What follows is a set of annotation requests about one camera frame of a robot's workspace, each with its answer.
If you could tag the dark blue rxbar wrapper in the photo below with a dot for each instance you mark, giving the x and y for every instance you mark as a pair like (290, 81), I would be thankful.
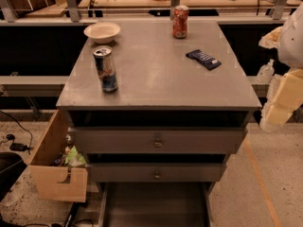
(204, 59)

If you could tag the grey drawer cabinet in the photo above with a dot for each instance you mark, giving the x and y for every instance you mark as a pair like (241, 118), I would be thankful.
(160, 88)

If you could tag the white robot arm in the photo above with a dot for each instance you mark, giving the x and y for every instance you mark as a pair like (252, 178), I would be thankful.
(290, 45)

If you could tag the grey top drawer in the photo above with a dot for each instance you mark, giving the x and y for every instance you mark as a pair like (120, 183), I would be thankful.
(145, 142)

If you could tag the orange soda can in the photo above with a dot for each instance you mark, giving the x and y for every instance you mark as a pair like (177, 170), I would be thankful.
(179, 27)

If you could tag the wooden side drawer box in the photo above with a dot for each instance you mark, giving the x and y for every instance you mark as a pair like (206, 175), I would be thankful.
(53, 179)

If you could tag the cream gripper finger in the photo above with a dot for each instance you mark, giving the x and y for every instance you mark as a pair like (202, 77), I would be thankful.
(271, 39)
(284, 96)

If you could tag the white pump bottle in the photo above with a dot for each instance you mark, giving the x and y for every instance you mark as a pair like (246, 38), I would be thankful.
(266, 72)

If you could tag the black power adapter with cable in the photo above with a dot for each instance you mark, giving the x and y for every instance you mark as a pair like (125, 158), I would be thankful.
(11, 138)

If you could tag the white bowl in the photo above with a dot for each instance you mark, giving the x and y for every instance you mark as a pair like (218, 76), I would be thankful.
(102, 32)

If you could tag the black bin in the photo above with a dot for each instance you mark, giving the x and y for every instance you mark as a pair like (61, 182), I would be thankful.
(11, 167)

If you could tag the green snack packet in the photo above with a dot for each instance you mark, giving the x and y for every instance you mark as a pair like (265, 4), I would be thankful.
(73, 158)

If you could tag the grey middle drawer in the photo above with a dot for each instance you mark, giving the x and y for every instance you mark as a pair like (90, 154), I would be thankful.
(147, 173)

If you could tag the grey open bottom drawer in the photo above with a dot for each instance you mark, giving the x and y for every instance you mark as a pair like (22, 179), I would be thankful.
(154, 205)

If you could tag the blue silver energy drink can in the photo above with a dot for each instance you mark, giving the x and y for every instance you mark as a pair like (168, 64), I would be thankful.
(104, 62)

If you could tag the grey metal railing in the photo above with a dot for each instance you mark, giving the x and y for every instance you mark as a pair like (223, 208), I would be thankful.
(86, 11)

